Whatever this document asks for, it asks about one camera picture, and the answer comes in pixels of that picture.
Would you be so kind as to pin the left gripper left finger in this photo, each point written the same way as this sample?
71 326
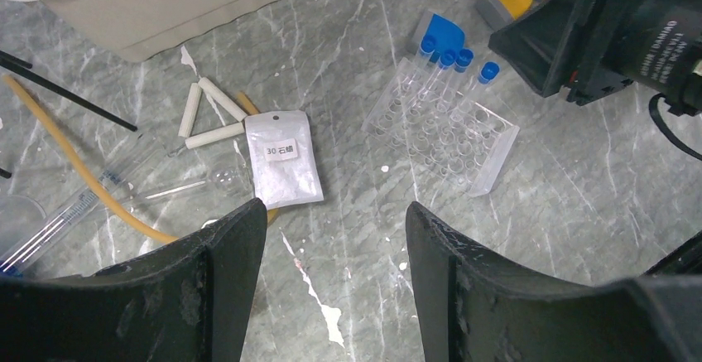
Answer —
189 300

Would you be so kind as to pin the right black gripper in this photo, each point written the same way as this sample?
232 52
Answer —
656 43

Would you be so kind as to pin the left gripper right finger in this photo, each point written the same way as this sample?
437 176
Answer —
473 304

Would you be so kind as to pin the blue capped test tube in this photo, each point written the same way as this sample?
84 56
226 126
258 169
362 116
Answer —
442 68
476 87
455 79
422 57

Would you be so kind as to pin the clear test tube rack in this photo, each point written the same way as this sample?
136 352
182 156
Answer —
457 139

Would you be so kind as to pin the yellow grey sponge block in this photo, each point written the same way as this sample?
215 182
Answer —
500 13

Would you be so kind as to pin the blue plastic scoop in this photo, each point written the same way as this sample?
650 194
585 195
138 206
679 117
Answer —
448 35

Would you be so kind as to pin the clear round flask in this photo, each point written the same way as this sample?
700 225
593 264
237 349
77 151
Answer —
227 176

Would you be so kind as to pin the white powder bag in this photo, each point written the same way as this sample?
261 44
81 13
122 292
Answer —
284 170

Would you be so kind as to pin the yellow rubber tube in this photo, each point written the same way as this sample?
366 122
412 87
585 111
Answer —
90 180

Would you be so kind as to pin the white clay triangle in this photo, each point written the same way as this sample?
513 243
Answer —
210 116

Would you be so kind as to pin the black metal tripod stand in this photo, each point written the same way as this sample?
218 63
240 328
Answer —
23 69

